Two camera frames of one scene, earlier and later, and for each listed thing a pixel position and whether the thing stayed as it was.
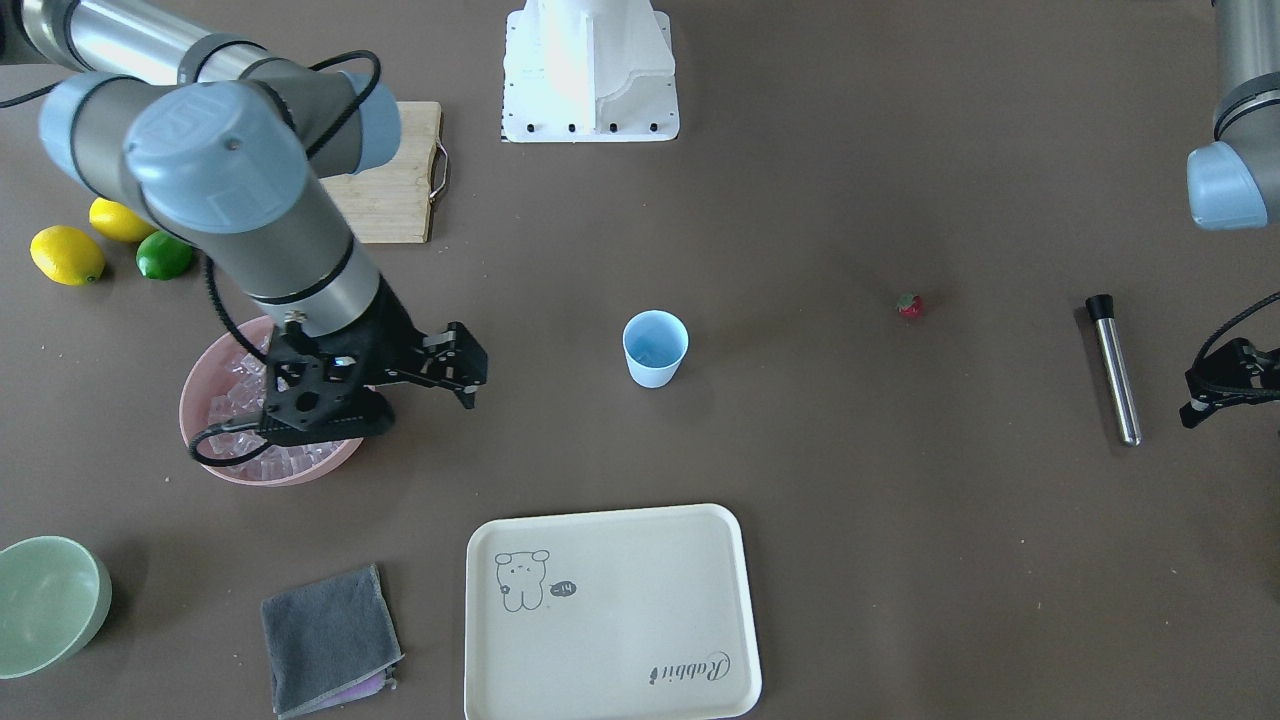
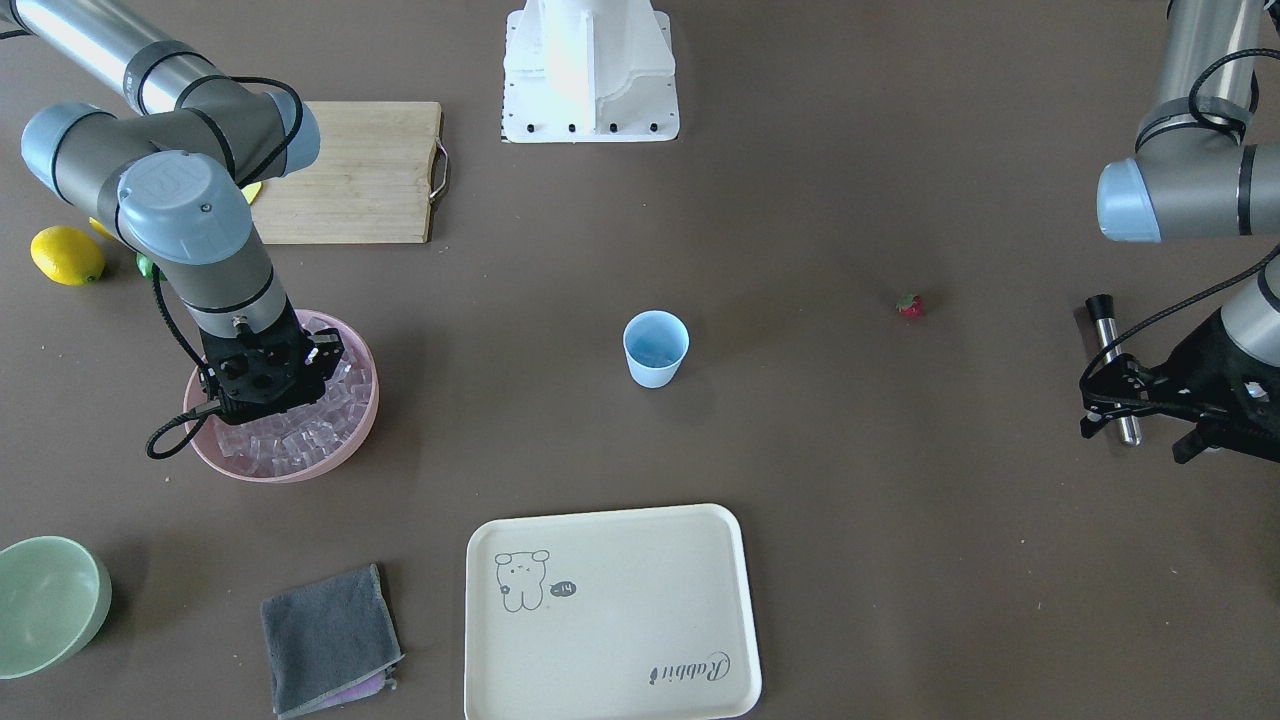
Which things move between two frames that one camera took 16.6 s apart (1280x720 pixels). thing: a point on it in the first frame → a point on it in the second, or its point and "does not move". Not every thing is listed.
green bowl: x=55 y=596 does not move
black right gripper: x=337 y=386 → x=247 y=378
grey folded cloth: x=329 y=642 does not move
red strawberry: x=909 y=304 does not move
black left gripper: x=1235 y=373 → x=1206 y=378
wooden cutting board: x=387 y=203 does not move
